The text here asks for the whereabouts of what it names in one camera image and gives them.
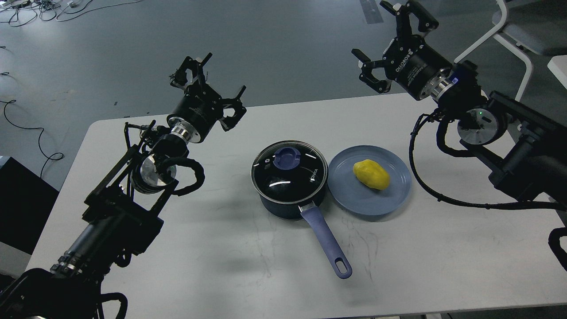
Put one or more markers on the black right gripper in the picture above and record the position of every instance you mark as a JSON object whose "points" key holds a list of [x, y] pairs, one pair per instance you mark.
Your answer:
{"points": [[413, 64]]}

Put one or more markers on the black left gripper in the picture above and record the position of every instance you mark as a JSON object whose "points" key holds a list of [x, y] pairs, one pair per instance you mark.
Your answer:
{"points": [[201, 106]]}

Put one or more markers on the glass lid blue knob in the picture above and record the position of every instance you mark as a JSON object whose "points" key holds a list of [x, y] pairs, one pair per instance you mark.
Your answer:
{"points": [[289, 172]]}

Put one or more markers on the dark blue saucepan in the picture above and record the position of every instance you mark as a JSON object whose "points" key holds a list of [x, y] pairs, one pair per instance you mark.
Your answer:
{"points": [[309, 211]]}

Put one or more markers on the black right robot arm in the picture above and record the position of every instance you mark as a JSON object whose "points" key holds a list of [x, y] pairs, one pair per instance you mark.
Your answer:
{"points": [[524, 149]]}

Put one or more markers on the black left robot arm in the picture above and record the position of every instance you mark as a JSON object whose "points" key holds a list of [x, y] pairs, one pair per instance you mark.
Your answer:
{"points": [[123, 209]]}

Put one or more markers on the yellow potato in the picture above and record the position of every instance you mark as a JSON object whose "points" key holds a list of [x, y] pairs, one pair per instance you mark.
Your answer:
{"points": [[371, 174]]}

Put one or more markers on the white chair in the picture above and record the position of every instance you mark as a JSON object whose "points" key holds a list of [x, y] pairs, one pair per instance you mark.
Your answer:
{"points": [[538, 26]]}

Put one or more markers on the blue plate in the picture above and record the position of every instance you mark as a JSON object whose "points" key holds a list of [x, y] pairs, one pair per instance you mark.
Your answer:
{"points": [[353, 196]]}

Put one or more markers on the white table corner right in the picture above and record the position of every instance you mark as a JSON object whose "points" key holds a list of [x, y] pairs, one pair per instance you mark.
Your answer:
{"points": [[558, 67]]}

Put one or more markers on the black box left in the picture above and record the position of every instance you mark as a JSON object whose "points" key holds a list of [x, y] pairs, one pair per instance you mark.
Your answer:
{"points": [[26, 202]]}

